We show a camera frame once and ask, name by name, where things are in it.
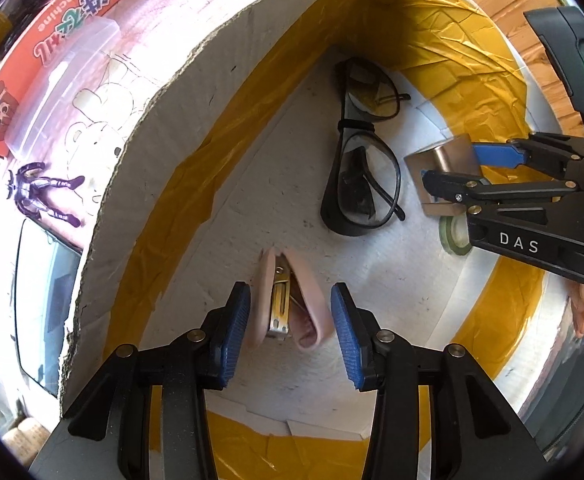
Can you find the green tape roll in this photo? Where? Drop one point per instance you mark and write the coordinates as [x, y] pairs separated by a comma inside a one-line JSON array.
[[447, 237]]

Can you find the white cardboard box yellow tape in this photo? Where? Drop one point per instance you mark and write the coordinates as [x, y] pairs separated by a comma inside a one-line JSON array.
[[212, 110]]

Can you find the purple action figure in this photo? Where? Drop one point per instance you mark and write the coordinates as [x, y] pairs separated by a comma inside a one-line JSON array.
[[34, 192]]

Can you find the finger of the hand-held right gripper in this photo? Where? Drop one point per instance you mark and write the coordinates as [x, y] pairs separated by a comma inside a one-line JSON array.
[[497, 154], [447, 187]]

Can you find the black smartphone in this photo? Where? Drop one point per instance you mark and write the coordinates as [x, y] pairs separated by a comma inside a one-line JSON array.
[[42, 310]]

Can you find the pink stapler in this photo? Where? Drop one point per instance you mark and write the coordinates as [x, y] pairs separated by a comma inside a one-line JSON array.
[[307, 290]]

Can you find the gold metal cube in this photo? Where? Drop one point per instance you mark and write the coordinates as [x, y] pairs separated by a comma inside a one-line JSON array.
[[452, 155]]

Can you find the clear plastic case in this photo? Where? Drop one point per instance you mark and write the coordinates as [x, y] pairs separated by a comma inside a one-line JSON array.
[[57, 90]]

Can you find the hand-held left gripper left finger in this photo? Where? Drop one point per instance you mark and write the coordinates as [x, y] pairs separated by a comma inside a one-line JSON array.
[[234, 330]]

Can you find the black framed glasses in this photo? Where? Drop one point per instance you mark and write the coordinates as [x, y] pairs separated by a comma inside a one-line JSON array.
[[337, 222]]

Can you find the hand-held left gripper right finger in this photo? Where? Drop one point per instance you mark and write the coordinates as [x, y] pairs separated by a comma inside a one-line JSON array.
[[344, 335]]

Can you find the pink printed blanket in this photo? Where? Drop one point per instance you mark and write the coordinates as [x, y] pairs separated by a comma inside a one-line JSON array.
[[107, 95]]

